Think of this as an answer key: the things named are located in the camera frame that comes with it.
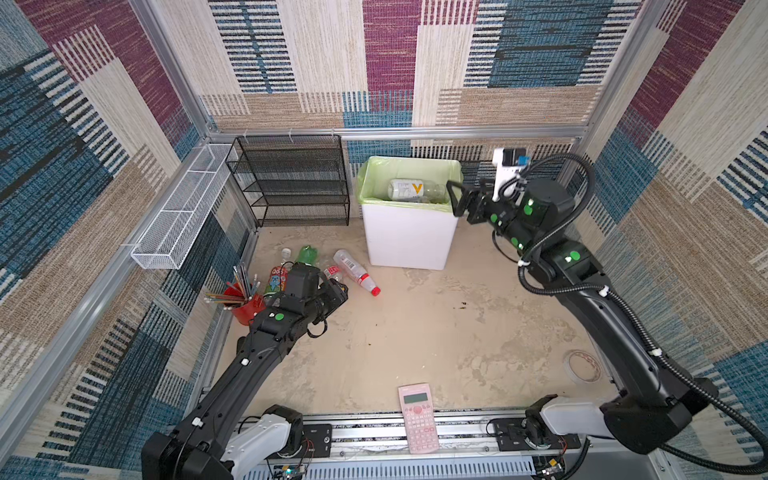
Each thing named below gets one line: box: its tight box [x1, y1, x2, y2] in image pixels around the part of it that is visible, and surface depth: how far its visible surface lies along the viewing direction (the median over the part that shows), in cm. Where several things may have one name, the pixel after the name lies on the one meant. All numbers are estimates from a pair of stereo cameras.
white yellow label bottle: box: [387, 179, 449, 204], surface depth 96 cm
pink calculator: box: [398, 383, 441, 455], surface depth 77 cm
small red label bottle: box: [323, 265, 342, 281], surface depth 101 cm
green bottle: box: [298, 245, 318, 266], surface depth 108 cm
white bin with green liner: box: [357, 156, 464, 271], surface depth 96 cm
